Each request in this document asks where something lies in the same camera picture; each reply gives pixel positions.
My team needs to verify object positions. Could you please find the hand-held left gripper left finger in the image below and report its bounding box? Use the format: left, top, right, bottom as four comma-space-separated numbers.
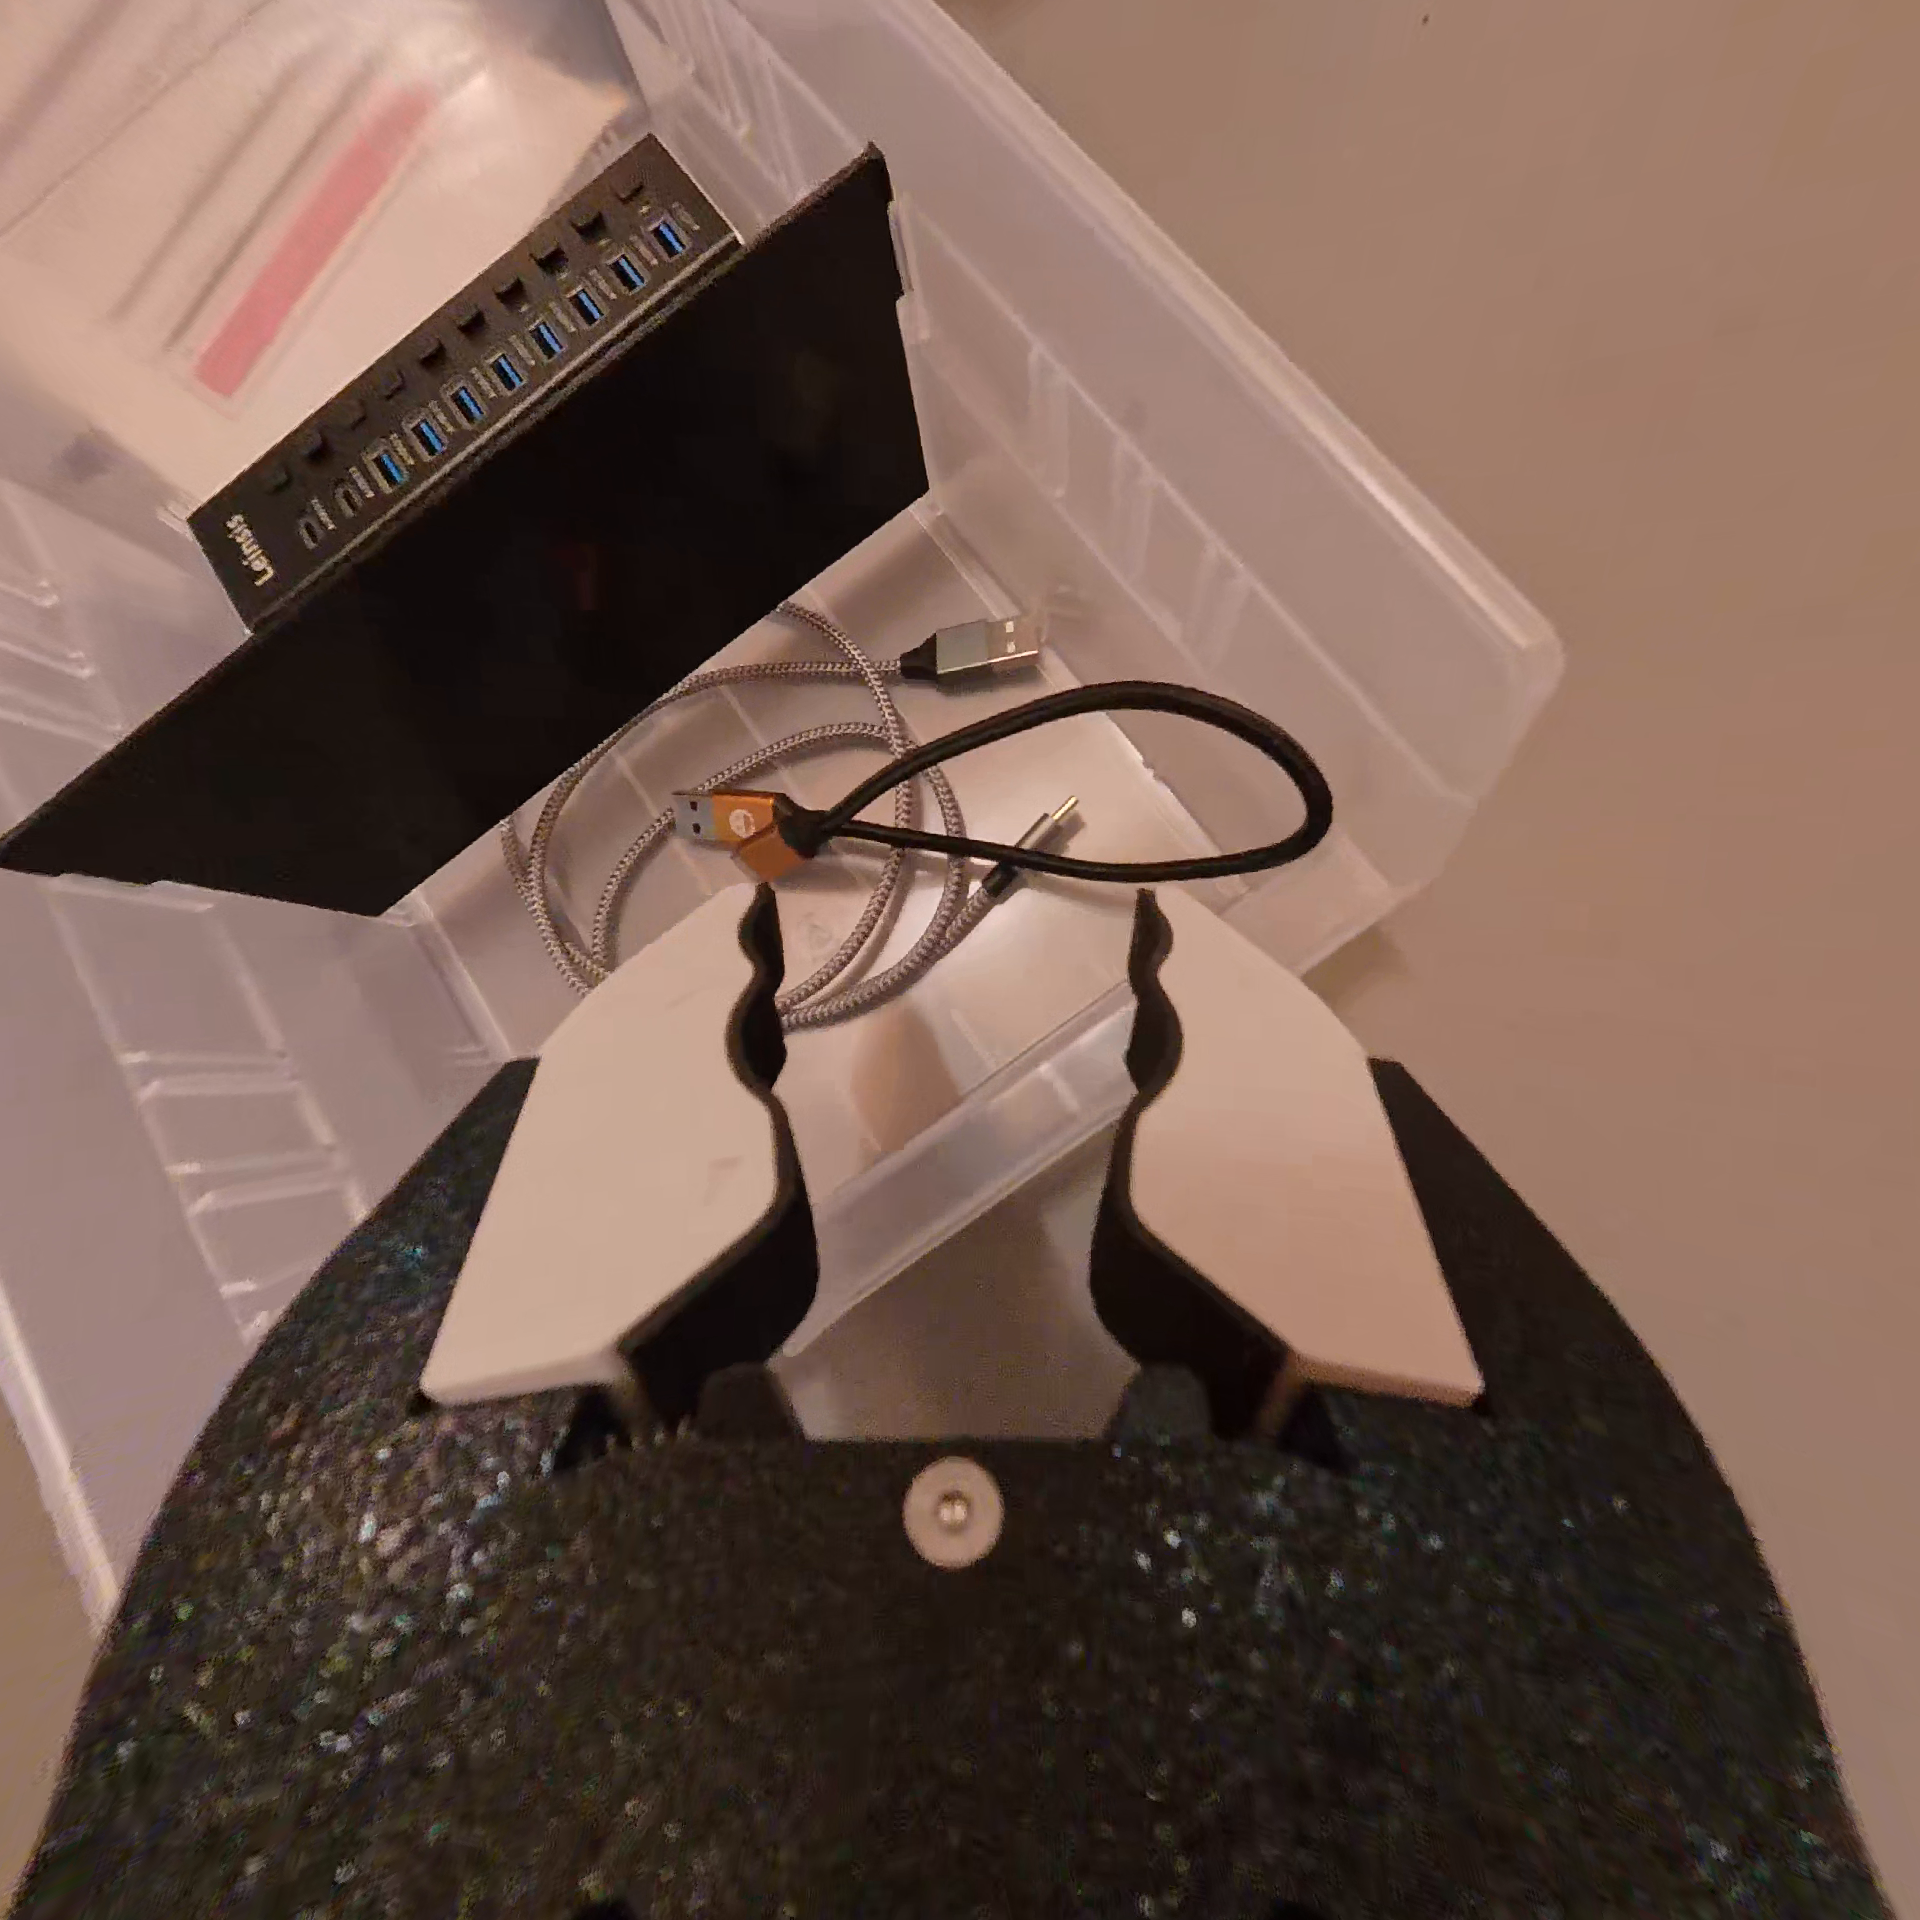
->
419, 879, 822, 1434

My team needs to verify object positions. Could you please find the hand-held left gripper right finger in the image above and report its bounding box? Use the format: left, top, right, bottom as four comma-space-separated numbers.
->
1087, 888, 1490, 1438

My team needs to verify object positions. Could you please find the orange plug black usb cable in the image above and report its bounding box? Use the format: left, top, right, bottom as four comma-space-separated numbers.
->
670, 677, 1337, 917

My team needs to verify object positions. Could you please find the clear plastic bin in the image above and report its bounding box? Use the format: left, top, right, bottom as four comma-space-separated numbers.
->
0, 0, 1568, 1622

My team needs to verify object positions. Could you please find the black multi-port usb hub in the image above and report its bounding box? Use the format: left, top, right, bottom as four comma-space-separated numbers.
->
188, 133, 745, 631

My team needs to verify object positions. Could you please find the laminated paper sheet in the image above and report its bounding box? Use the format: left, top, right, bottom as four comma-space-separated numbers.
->
0, 0, 646, 504

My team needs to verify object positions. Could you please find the grey braided usb cable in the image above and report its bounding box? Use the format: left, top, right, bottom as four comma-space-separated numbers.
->
503, 601, 1046, 1035

